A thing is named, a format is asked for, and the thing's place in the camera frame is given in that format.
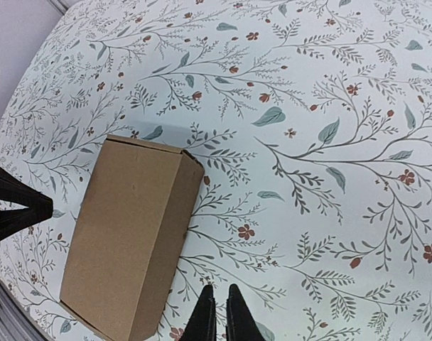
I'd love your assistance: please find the floral patterned table mat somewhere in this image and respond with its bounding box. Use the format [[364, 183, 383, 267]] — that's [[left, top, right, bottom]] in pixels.
[[0, 1, 432, 340]]

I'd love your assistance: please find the brown cardboard box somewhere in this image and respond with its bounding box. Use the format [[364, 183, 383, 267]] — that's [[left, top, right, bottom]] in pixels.
[[60, 135, 204, 340]]

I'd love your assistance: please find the front aluminium rail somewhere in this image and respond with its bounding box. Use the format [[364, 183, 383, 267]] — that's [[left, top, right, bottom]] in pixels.
[[0, 281, 50, 341]]

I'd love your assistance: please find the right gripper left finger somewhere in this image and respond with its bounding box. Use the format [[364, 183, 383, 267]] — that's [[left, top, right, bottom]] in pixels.
[[0, 167, 53, 242]]

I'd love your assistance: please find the left aluminium frame post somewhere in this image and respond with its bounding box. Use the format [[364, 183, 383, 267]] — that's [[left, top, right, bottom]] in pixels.
[[47, 0, 78, 14]]

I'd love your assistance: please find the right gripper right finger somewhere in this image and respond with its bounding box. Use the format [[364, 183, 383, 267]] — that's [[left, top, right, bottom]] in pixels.
[[182, 283, 259, 341]]

